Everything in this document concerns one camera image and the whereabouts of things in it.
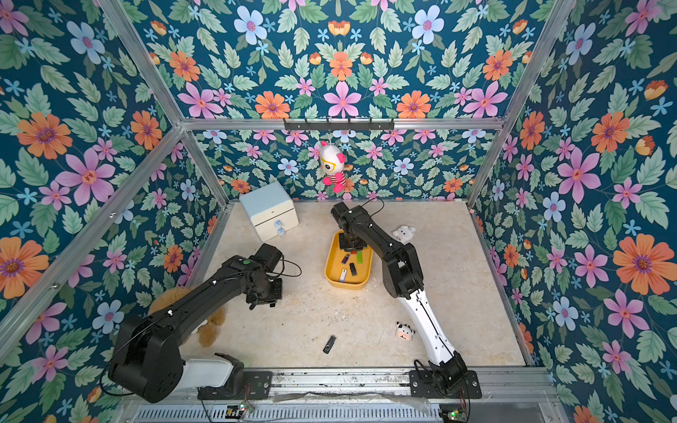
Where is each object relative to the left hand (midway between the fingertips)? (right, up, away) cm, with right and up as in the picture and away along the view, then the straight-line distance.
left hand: (280, 296), depth 84 cm
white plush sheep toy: (+44, +20, +20) cm, 52 cm away
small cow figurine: (+40, -10, -2) cm, 41 cm away
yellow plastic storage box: (+21, +6, +12) cm, 25 cm away
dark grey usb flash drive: (+23, +7, +13) cm, 27 cm away
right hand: (+23, +15, +19) cm, 33 cm away
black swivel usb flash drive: (+16, -14, -3) cm, 22 cm away
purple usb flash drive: (+20, +10, +17) cm, 28 cm away
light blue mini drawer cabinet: (-8, +29, +14) cm, 33 cm away
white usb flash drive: (+20, +4, +12) cm, 23 cm away
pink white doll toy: (+16, +47, +13) cm, 51 cm away
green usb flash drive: (+26, +11, +17) cm, 33 cm away
